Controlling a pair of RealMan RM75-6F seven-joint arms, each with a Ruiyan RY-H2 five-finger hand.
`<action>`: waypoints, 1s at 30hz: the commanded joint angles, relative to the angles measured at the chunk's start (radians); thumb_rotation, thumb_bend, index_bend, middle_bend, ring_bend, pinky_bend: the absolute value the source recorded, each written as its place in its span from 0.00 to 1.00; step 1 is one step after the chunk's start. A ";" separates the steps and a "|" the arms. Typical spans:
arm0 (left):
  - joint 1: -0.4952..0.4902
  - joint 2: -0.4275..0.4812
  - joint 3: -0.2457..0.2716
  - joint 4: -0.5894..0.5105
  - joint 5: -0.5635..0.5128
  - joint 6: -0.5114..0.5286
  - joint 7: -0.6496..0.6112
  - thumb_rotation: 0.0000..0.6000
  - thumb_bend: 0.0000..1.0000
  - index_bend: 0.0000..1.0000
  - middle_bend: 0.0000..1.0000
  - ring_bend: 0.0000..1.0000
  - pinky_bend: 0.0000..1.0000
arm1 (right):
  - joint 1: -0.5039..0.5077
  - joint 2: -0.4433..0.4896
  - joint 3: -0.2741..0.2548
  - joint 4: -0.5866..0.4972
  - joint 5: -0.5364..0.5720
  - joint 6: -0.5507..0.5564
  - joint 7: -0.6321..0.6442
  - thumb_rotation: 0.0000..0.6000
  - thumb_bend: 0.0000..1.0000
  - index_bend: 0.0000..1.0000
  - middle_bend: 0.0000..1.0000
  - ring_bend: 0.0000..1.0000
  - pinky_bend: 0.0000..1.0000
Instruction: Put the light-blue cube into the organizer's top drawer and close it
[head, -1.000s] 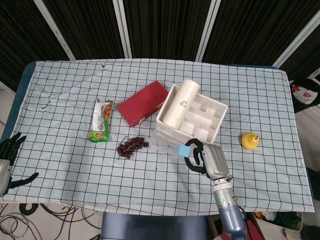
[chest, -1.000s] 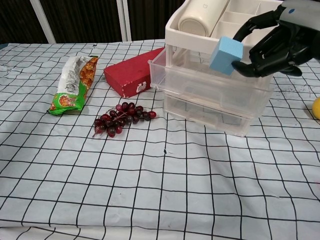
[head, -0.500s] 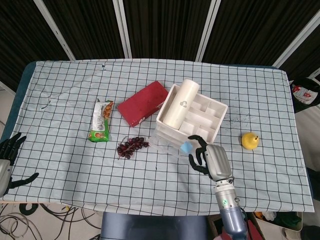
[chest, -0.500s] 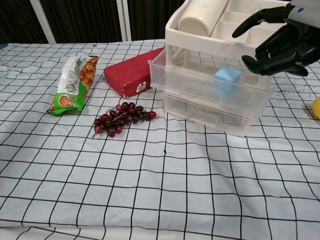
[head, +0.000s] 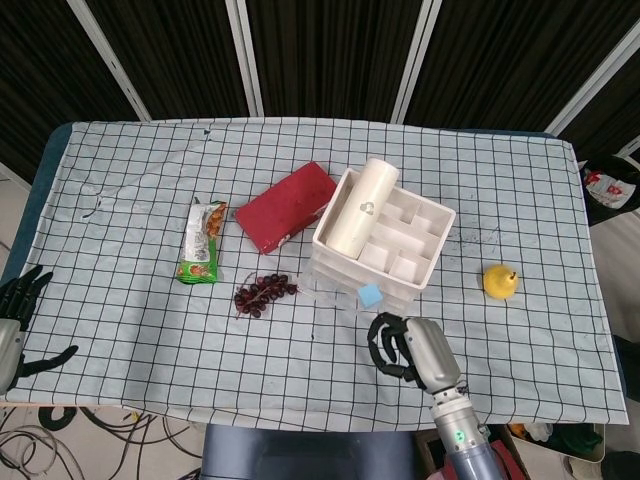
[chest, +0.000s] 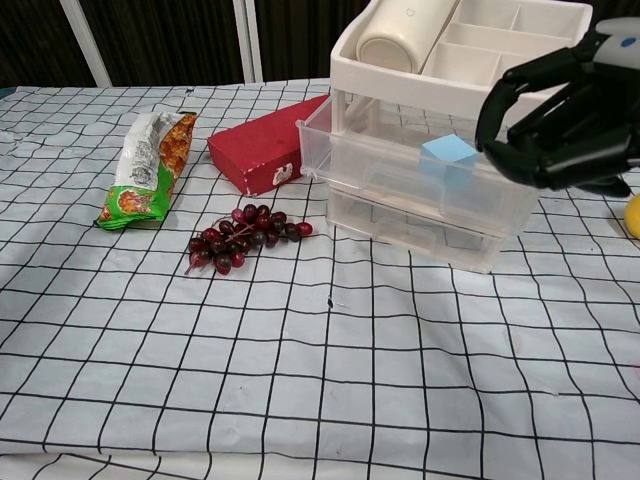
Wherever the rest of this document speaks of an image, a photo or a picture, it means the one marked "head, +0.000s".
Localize black grid checked tablecloth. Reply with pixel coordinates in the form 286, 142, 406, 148
0, 117, 629, 432

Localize grey coiled floor cable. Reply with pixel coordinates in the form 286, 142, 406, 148
0, 422, 66, 480

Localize white plastic drawer unit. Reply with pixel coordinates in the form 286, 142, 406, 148
299, 167, 457, 314

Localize red grape bunch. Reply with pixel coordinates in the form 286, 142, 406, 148
233, 272, 300, 321

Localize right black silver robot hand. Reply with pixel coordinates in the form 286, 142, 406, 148
367, 312, 464, 395

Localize slanted white partition post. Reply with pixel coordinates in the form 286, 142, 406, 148
544, 27, 640, 136
66, 0, 152, 122

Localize black ribbed partition panel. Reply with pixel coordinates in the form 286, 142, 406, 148
84, 0, 251, 121
0, 0, 142, 184
247, 0, 432, 122
405, 0, 640, 132

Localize black floor cables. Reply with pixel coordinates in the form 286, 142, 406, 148
38, 404, 202, 461

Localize white double partition post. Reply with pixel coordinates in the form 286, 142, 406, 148
224, 0, 265, 119

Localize yellow pear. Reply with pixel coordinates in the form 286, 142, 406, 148
482, 263, 521, 302

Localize blue foam cube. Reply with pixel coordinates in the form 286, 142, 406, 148
356, 282, 386, 309

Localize white plastic bin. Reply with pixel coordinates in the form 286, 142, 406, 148
548, 423, 609, 465

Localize green orange snack bag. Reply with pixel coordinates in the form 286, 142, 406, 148
175, 197, 229, 287

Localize red cardboard box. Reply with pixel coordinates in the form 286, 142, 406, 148
234, 161, 338, 257

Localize blue grey robot torso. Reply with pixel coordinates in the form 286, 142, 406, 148
199, 423, 419, 480

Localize clear plastic drawer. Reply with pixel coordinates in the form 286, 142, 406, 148
299, 269, 417, 314

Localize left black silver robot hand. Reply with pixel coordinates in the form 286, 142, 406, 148
0, 264, 80, 397

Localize black bag with red print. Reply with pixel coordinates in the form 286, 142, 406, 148
578, 154, 640, 229

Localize white cylindrical cup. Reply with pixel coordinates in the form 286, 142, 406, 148
325, 157, 401, 261

